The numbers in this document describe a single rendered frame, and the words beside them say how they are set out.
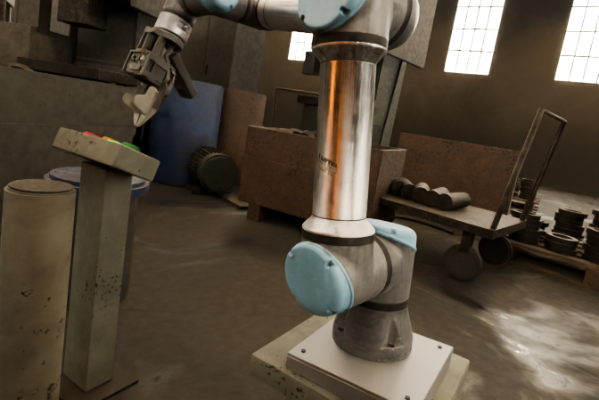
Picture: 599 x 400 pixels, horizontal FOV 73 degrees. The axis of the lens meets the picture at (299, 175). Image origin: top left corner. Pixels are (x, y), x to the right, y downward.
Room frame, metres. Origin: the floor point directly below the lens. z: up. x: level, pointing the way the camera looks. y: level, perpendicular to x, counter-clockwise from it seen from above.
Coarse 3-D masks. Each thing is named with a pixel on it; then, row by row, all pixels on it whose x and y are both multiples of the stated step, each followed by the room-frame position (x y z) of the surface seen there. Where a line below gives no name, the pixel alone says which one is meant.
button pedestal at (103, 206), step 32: (64, 128) 0.94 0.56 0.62; (96, 160) 0.84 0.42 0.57; (128, 160) 0.84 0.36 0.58; (96, 192) 0.89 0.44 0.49; (128, 192) 0.93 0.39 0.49; (96, 224) 0.88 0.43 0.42; (96, 256) 0.88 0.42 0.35; (96, 288) 0.88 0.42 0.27; (96, 320) 0.89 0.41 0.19; (96, 352) 0.89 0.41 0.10; (64, 384) 0.89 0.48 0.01; (96, 384) 0.90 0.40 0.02; (128, 384) 0.93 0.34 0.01
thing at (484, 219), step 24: (528, 144) 2.02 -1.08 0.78; (552, 144) 2.44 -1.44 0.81; (408, 192) 2.57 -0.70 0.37; (432, 192) 2.44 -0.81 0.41; (456, 192) 2.51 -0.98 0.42; (432, 216) 2.24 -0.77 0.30; (456, 216) 2.24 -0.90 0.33; (480, 216) 2.37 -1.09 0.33; (504, 216) 2.50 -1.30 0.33; (480, 240) 2.61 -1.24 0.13; (504, 240) 2.51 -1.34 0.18; (456, 264) 2.14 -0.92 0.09; (480, 264) 2.07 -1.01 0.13
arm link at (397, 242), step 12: (384, 228) 0.68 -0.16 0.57; (396, 228) 0.69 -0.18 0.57; (408, 228) 0.73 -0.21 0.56; (384, 240) 0.68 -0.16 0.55; (396, 240) 0.67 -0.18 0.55; (408, 240) 0.69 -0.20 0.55; (384, 252) 0.65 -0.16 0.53; (396, 252) 0.67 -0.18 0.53; (408, 252) 0.69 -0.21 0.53; (396, 264) 0.66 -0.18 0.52; (408, 264) 0.69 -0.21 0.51; (396, 276) 0.66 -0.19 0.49; (408, 276) 0.69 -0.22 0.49; (384, 288) 0.65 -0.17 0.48; (396, 288) 0.68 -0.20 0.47; (408, 288) 0.70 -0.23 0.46; (372, 300) 0.68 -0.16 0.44; (384, 300) 0.68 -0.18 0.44; (396, 300) 0.68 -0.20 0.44
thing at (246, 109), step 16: (224, 96) 3.76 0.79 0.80; (240, 96) 3.76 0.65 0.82; (256, 96) 3.85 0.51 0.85; (224, 112) 3.75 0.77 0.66; (240, 112) 3.77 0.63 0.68; (256, 112) 3.87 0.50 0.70; (224, 128) 3.75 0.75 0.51; (240, 128) 3.78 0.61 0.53; (224, 144) 3.75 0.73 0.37; (240, 144) 3.79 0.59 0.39; (240, 160) 3.80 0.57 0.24; (240, 176) 3.81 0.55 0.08
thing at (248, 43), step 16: (208, 16) 5.03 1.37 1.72; (192, 32) 5.13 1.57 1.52; (208, 32) 5.02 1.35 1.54; (224, 32) 4.91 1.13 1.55; (240, 32) 4.90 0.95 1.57; (256, 32) 5.18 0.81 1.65; (192, 48) 5.11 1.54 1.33; (208, 48) 5.00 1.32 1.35; (224, 48) 4.90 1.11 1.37; (240, 48) 4.94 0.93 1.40; (256, 48) 5.23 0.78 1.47; (192, 64) 5.10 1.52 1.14; (208, 64) 4.99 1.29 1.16; (224, 64) 4.88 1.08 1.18; (240, 64) 4.98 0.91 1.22; (256, 64) 5.27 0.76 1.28; (208, 80) 4.97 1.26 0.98; (224, 80) 4.87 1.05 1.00; (240, 80) 5.02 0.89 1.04; (256, 80) 5.32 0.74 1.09
